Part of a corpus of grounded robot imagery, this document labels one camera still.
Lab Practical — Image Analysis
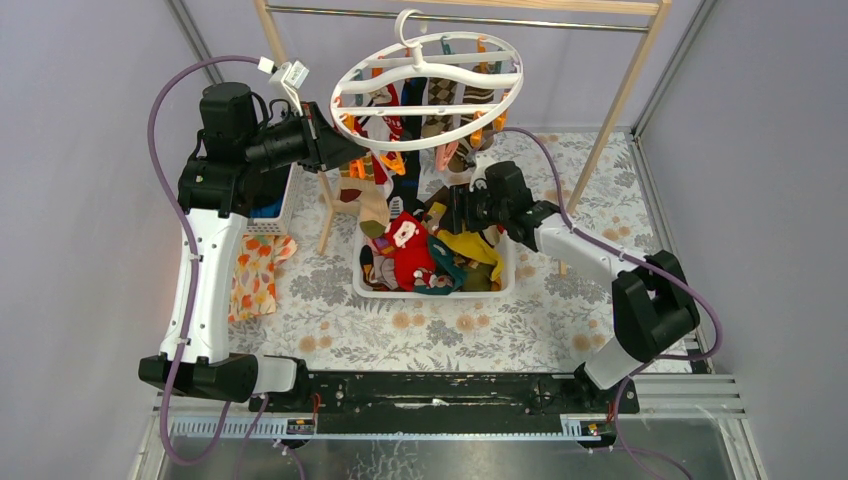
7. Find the white plastic sock bin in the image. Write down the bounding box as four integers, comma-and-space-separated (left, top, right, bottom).
353, 221, 515, 299

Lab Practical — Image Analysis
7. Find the floral patterned table mat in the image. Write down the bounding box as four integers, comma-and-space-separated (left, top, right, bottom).
229, 132, 661, 373

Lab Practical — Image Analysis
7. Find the white perforated basket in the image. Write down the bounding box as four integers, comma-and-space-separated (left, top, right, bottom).
246, 165, 302, 235

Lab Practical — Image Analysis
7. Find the yellow mustard sock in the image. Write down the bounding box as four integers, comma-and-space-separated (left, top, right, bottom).
436, 230, 504, 280

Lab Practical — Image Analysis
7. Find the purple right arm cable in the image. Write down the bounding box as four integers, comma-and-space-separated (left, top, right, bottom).
496, 127, 725, 362

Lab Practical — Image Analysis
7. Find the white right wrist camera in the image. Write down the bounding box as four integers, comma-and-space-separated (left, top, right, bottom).
469, 153, 498, 191

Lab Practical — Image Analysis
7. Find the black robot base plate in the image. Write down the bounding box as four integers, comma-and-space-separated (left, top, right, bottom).
266, 370, 639, 415

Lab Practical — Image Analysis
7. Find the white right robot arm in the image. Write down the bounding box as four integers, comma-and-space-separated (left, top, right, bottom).
440, 161, 700, 412

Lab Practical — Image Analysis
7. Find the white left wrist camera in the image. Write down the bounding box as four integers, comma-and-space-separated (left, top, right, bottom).
257, 57, 310, 116

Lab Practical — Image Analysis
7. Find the metal hanging rod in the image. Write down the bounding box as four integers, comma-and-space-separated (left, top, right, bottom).
265, 5, 649, 34

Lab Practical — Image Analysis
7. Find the white round sock hanger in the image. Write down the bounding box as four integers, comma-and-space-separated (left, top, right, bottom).
330, 9, 525, 153

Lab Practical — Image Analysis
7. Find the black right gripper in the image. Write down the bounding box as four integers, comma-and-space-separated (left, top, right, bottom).
438, 180, 508, 236

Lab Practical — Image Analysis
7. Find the striped beige green sock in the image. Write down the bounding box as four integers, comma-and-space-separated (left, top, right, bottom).
339, 154, 390, 239

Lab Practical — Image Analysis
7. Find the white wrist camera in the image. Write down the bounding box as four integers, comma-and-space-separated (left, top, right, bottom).
469, 153, 498, 191
257, 57, 310, 116

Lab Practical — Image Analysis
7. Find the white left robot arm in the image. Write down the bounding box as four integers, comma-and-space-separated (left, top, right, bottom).
138, 82, 366, 411

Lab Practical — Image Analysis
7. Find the orange floral cloth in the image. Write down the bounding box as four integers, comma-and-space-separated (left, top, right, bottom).
228, 234, 298, 323

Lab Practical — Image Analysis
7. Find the red santa sock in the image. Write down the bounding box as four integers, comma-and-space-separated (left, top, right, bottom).
384, 212, 437, 291

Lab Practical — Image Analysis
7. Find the wooden clothes rack frame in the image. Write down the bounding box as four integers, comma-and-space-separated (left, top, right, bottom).
249, 0, 674, 276

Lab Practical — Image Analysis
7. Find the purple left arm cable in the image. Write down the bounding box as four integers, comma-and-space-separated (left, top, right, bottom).
146, 55, 266, 467

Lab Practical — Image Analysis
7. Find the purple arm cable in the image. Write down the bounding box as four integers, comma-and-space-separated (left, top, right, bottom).
146, 55, 266, 467
496, 127, 725, 362

